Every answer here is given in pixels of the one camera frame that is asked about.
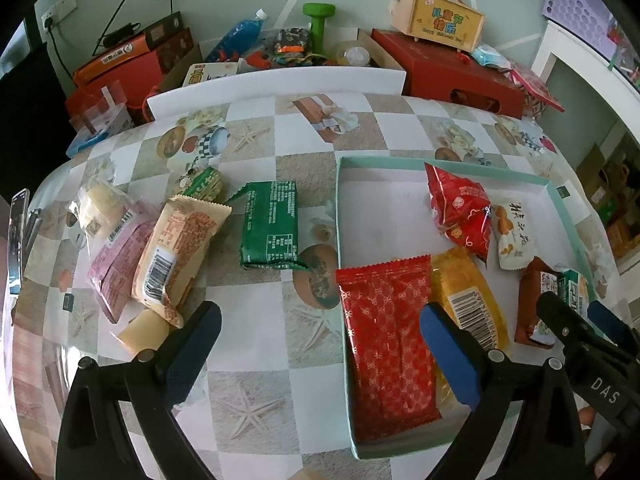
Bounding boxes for smartphone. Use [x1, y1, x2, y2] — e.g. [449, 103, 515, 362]
[7, 189, 31, 296]

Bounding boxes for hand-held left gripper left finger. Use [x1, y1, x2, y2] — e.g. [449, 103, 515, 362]
[56, 301, 223, 480]

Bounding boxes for green and white snack packet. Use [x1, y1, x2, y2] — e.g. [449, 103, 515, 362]
[559, 269, 597, 321]

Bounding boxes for teal tray box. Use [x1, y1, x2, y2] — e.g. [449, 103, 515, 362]
[336, 156, 601, 461]

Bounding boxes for blue tissue pack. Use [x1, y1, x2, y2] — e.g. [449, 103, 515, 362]
[66, 130, 111, 157]

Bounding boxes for beige carry box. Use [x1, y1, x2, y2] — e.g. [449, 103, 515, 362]
[389, 0, 486, 53]

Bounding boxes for yellow barcode snack packet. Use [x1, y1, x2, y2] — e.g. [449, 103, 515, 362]
[430, 247, 511, 411]

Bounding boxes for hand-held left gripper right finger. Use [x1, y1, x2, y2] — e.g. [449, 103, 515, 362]
[419, 301, 587, 480]

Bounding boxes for pink snack packet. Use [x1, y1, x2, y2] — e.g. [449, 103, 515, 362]
[87, 212, 158, 325]

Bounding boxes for white wall socket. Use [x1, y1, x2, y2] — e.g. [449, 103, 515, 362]
[35, 0, 78, 28]

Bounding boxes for small beige snack packet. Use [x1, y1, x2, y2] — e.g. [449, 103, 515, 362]
[492, 197, 538, 271]

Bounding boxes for red patterned pouch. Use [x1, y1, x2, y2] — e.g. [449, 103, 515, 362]
[510, 62, 566, 121]

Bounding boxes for jelly cup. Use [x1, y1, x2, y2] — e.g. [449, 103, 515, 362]
[117, 307, 172, 356]

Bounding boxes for clear plastic container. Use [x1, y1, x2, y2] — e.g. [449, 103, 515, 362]
[70, 85, 136, 136]

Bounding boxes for green and yellow snack packet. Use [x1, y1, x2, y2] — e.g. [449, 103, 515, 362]
[181, 167, 227, 202]

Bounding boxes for blue plastic bottle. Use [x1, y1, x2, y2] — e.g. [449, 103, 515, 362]
[205, 8, 271, 63]

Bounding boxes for red flower print snack packet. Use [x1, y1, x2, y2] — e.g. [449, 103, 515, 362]
[424, 162, 493, 261]

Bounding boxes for white foam board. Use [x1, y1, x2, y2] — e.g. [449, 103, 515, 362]
[146, 66, 407, 122]

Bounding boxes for dark brown box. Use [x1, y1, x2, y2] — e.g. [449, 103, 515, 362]
[144, 11, 196, 75]

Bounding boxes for blue face mask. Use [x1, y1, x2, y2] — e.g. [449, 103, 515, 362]
[470, 44, 513, 72]

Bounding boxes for red gift box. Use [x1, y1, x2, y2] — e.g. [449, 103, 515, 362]
[371, 29, 526, 118]

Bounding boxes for white card box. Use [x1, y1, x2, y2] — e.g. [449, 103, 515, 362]
[181, 61, 241, 87]

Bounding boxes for green dumbbell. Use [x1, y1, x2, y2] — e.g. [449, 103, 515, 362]
[302, 2, 338, 58]

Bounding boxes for black power adapter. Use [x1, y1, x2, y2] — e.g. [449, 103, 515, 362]
[102, 22, 143, 46]

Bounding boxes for person's right hand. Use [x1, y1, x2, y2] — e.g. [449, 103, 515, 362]
[577, 406, 618, 480]

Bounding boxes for pile of small toys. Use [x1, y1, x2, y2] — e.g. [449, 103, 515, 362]
[245, 27, 331, 68]

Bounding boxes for red-brown milk snack packet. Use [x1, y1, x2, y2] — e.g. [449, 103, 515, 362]
[514, 256, 563, 347]

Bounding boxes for dark green snack packet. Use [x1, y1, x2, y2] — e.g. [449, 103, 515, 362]
[226, 181, 312, 271]

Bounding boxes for red patterned snack packet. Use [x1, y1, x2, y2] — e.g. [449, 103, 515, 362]
[335, 255, 443, 443]

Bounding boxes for cream and orange snack packet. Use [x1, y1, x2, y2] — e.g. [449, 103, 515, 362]
[131, 196, 233, 328]

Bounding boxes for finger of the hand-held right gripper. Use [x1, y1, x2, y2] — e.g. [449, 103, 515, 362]
[587, 300, 636, 351]
[536, 290, 626, 381]

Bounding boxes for purple wall poster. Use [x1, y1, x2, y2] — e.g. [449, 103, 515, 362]
[542, 0, 621, 66]

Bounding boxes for round bread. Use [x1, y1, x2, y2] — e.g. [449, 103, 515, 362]
[67, 177, 138, 241]

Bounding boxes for orange box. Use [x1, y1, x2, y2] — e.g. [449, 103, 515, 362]
[72, 32, 153, 86]

